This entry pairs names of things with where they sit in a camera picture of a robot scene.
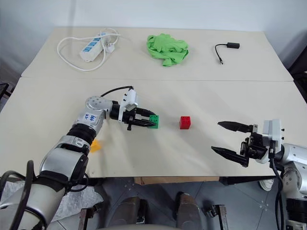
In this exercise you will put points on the red toy building cube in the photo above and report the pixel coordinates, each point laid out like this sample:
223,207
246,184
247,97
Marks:
185,123

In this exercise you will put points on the dark rounded brown shape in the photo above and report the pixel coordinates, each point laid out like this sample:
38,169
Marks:
130,212
188,210

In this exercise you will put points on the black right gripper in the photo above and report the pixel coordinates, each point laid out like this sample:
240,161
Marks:
255,146

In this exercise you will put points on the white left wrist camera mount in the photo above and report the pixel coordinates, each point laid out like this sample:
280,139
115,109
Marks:
129,99

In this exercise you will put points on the crumpled clear plastic sheet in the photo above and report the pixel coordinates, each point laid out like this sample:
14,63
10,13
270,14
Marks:
72,201

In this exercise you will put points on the crumpled green cloth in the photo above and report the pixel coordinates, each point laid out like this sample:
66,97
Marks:
168,49

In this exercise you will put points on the dark metal frame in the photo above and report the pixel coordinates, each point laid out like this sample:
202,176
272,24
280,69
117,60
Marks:
4,89

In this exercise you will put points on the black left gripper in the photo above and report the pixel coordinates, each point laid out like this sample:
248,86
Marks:
131,117

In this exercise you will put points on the white shoe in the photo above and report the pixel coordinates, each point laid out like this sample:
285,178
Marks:
265,185

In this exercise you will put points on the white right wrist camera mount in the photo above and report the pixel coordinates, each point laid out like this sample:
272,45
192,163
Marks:
272,133

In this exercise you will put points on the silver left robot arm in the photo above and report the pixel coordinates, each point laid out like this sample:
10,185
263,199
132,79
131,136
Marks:
64,158

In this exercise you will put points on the white blue power strip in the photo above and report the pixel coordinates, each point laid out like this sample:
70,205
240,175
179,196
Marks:
92,47

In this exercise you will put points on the yellow toy building cube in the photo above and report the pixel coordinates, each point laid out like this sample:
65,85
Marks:
96,146

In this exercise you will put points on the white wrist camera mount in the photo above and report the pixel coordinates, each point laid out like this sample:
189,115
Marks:
129,99
272,133

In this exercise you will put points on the green toy building cube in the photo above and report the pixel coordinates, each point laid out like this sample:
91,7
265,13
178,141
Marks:
156,121

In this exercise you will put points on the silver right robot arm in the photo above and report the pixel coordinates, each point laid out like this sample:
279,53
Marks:
293,155

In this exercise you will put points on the brown cardboard piece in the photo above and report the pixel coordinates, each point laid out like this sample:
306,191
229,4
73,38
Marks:
175,180

